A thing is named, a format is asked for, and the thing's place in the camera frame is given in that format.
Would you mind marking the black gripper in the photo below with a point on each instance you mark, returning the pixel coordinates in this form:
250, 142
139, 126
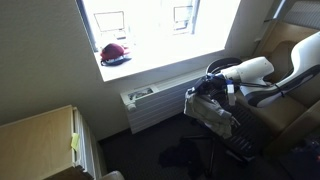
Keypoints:
215, 84

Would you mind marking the brown wooden furniture piece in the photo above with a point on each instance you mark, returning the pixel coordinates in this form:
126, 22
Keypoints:
66, 175

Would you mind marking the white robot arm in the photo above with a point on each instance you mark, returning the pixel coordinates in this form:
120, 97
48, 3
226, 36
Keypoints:
300, 60

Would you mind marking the white rectangular wrist attachment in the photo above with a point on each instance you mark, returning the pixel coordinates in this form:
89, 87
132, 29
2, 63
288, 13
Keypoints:
231, 95

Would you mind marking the grey rounded object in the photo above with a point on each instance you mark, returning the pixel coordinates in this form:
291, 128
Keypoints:
111, 176

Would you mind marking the white radiator heater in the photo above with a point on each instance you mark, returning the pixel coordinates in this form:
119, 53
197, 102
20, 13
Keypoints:
160, 103

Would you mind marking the black office chair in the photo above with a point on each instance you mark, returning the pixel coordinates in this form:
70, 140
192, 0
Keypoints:
246, 133

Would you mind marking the brown clothing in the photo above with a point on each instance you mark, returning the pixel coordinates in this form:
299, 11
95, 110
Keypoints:
206, 110

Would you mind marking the window with dark frame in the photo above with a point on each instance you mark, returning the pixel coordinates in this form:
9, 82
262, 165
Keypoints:
88, 30

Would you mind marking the brown leather armchair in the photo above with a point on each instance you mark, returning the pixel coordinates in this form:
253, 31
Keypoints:
283, 116

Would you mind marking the red cap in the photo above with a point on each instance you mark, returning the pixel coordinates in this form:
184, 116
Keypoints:
112, 50

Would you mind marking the yellow sticky note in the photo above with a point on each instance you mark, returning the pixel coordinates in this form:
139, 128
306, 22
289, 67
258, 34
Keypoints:
75, 141

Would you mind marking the tan wooden wall panel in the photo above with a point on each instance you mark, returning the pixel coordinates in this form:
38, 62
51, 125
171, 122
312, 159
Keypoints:
286, 31

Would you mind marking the black cloth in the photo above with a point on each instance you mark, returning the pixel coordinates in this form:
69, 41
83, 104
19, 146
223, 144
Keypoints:
180, 156

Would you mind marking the light wooden filing cabinet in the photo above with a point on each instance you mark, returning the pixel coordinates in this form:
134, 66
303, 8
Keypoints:
33, 143

